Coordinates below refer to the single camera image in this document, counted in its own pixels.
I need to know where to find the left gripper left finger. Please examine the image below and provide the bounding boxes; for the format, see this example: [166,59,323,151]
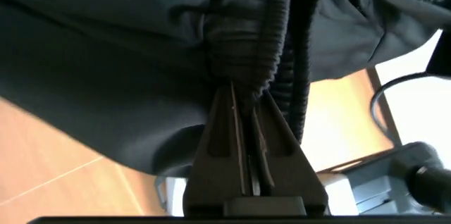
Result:
[183,82,248,217]

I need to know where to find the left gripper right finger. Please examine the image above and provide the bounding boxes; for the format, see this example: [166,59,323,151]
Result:
[250,90,328,217]

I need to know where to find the black cable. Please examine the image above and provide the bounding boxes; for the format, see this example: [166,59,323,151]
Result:
[369,71,451,137]

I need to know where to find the black garment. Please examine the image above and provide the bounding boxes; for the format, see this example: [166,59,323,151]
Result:
[0,0,451,178]

